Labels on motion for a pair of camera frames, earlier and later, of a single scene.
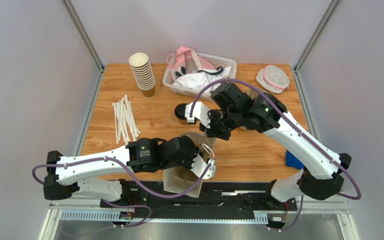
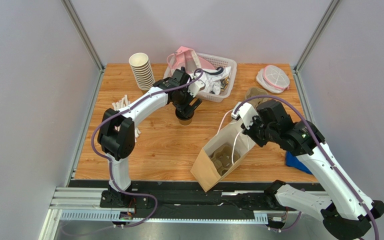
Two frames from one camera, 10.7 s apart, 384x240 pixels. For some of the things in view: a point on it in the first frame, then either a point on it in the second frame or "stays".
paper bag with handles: [179, 180] → [222, 153]
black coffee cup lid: [180, 111] stays
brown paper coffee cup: [184, 122] stays
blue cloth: [291, 161] stays
